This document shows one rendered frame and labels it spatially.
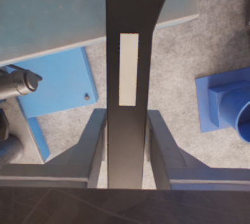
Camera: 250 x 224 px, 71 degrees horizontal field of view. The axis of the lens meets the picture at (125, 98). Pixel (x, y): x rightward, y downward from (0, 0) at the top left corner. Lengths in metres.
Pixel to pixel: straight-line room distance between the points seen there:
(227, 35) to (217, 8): 0.18
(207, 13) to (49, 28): 1.24
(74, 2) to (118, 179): 0.17
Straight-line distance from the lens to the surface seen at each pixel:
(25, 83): 0.85
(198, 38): 1.35
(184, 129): 1.48
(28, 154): 1.50
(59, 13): 0.21
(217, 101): 1.31
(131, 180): 0.17
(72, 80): 1.20
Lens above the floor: 1.25
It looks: 73 degrees down
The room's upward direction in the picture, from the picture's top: 180 degrees clockwise
